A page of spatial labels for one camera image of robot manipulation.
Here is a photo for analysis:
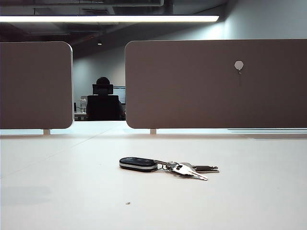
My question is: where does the silver split key ring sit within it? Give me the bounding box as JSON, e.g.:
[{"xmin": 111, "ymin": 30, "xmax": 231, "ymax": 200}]
[{"xmin": 165, "ymin": 161, "xmax": 180, "ymax": 172}]

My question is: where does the background office desk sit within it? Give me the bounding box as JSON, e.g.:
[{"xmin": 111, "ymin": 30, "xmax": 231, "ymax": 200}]
[{"xmin": 73, "ymin": 110, "xmax": 87, "ymax": 121}]

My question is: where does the clear water bottle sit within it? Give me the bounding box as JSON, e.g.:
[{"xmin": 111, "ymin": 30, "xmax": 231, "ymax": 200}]
[{"xmin": 80, "ymin": 95, "xmax": 88, "ymax": 114}]

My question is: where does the computer monitor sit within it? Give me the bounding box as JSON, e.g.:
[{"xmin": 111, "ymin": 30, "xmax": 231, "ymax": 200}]
[{"xmin": 113, "ymin": 85, "xmax": 126, "ymax": 104}]

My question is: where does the long white ceiling light strip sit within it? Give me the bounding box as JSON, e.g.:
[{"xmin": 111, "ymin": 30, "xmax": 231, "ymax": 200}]
[{"xmin": 0, "ymin": 15, "xmax": 220, "ymax": 23}]

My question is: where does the wide grey desk partition panel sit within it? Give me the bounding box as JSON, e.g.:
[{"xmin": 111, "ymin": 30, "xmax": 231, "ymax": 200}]
[{"xmin": 124, "ymin": 39, "xmax": 307, "ymax": 129}]

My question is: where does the plain steel key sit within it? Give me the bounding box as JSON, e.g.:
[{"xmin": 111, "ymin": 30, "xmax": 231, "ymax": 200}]
[{"xmin": 189, "ymin": 164, "xmax": 220, "ymax": 174}]

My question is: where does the silver key textured head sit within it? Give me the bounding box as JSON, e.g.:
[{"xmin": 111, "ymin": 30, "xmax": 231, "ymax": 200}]
[{"xmin": 172, "ymin": 163, "xmax": 209, "ymax": 181}]

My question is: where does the white adhesive wall hook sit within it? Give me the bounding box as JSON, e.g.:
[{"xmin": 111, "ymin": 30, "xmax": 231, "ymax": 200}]
[{"xmin": 234, "ymin": 60, "xmax": 245, "ymax": 75}]

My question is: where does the seated person dark hair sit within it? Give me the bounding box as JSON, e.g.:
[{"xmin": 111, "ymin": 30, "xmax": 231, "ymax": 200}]
[{"xmin": 95, "ymin": 76, "xmax": 127, "ymax": 120}]

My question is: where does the narrow grey desk partition panel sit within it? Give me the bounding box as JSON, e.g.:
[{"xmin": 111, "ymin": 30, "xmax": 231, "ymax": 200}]
[{"xmin": 0, "ymin": 41, "xmax": 74, "ymax": 130}]

